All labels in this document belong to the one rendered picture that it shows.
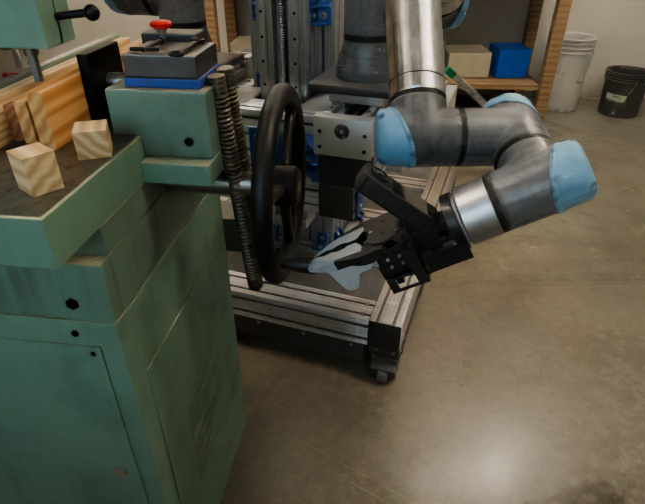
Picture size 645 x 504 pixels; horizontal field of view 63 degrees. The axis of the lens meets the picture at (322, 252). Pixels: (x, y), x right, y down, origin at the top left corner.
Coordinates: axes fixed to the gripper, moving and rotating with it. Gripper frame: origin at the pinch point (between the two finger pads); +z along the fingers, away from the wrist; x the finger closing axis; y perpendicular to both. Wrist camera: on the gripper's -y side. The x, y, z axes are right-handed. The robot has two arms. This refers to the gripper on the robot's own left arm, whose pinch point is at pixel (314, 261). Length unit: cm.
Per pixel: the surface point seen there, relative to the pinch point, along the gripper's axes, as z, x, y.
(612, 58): -118, 349, 120
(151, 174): 14.0, 2.1, -20.4
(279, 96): -5.5, 6.9, -20.3
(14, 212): 15.9, -17.9, -26.8
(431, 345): 13, 68, 78
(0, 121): 24.8, -1.2, -35.4
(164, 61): 4.5, 5.2, -31.0
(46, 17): 16.0, 7.6, -42.6
